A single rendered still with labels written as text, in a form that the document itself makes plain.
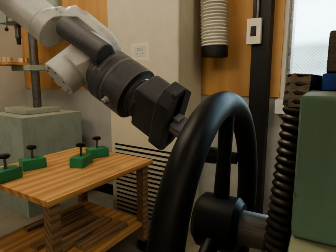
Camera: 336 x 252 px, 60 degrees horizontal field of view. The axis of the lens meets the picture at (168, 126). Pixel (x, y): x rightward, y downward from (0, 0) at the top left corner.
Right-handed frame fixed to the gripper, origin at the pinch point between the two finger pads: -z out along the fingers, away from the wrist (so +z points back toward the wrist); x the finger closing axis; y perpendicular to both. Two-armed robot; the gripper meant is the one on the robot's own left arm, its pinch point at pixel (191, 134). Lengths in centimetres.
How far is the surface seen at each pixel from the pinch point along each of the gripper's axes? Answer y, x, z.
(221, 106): -7.4, 14.7, -4.8
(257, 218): -8.5, 5.5, -13.3
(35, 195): -7, -75, 49
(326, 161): -12.4, 20.1, -13.2
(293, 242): -15.2, 15.7, -14.7
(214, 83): 109, -79, 40
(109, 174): 23, -86, 40
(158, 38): 90, -57, 73
